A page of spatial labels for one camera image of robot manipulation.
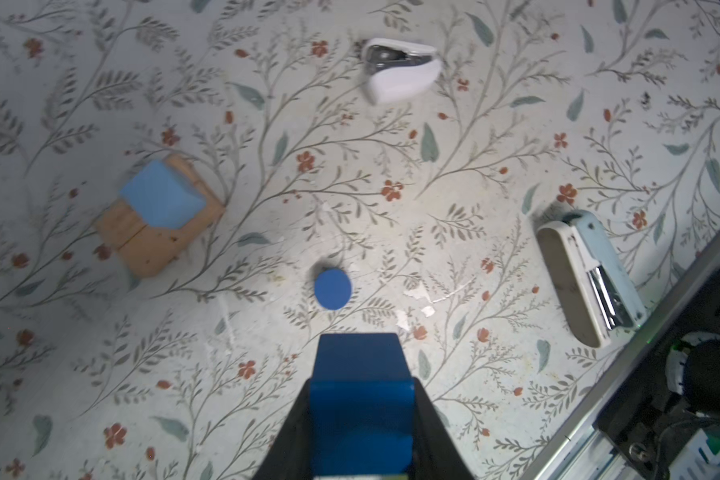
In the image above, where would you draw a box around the wood block with holes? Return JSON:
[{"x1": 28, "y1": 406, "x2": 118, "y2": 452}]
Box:
[{"x1": 118, "y1": 154, "x2": 225, "y2": 278}]

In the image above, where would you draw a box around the white staple remover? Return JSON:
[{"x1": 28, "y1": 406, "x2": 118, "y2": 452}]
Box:
[{"x1": 361, "y1": 38, "x2": 443, "y2": 105}]

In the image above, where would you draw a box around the blue round cylinder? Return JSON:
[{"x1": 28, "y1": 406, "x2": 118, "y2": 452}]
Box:
[{"x1": 314, "y1": 268, "x2": 353, "y2": 311}]

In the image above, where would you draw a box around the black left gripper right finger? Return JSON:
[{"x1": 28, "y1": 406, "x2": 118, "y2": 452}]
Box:
[{"x1": 410, "y1": 378, "x2": 474, "y2": 480}]

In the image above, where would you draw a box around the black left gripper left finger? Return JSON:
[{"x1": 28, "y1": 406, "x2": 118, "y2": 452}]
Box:
[{"x1": 253, "y1": 380, "x2": 312, "y2": 480}]

